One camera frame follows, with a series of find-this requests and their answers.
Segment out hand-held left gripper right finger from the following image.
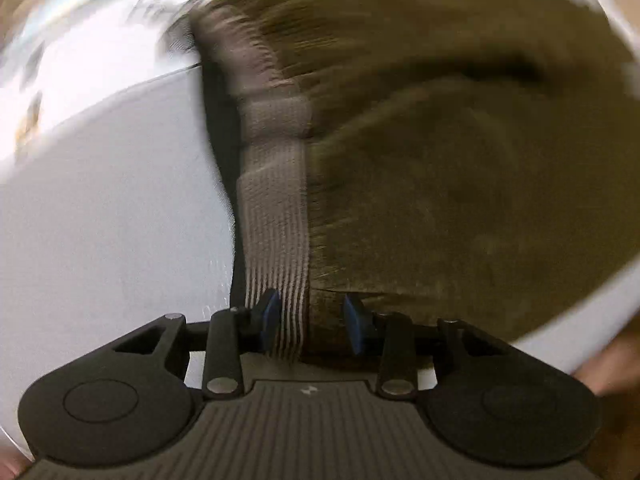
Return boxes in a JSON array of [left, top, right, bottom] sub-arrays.
[[342, 294, 501, 402]]

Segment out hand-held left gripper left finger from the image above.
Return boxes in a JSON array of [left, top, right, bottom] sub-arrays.
[[112, 287, 281, 402]]

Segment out brown corduroy pants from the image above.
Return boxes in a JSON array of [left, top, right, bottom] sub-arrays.
[[192, 0, 632, 367]]

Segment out grey printed bed sheet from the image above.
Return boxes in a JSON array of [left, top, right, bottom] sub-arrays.
[[0, 0, 640, 463]]

